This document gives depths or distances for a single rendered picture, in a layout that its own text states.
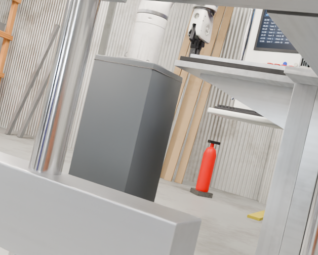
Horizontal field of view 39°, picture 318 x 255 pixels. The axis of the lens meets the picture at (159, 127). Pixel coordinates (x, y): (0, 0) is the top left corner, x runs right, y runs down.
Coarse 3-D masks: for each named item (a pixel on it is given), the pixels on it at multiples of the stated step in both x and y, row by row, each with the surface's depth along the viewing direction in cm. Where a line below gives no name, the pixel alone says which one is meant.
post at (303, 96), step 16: (304, 96) 126; (288, 112) 128; (304, 112) 126; (288, 128) 127; (304, 128) 125; (288, 144) 127; (288, 160) 126; (288, 176) 126; (272, 192) 127; (288, 192) 125; (272, 208) 127; (288, 208) 125; (272, 224) 126; (272, 240) 126
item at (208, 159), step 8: (208, 152) 502; (208, 160) 501; (200, 168) 507; (208, 168) 501; (200, 176) 504; (208, 176) 501; (200, 184) 502; (208, 184) 503; (192, 192) 507; (200, 192) 496; (208, 192) 504
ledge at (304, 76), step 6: (288, 66) 116; (288, 72) 115; (294, 72) 115; (300, 72) 114; (306, 72) 113; (312, 72) 112; (294, 78) 121; (300, 78) 119; (306, 78) 117; (312, 78) 115; (312, 84) 124
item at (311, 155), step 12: (312, 120) 124; (312, 132) 124; (312, 144) 124; (312, 156) 123; (300, 168) 125; (312, 168) 123; (300, 180) 124; (312, 180) 123; (300, 192) 124; (300, 204) 124; (288, 216) 125; (300, 216) 123; (288, 228) 124; (300, 228) 123; (288, 240) 124; (300, 240) 123; (288, 252) 124
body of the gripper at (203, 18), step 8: (200, 8) 154; (192, 16) 154; (200, 16) 153; (208, 16) 155; (192, 24) 154; (200, 24) 152; (208, 24) 156; (200, 32) 152; (208, 32) 157; (208, 40) 159
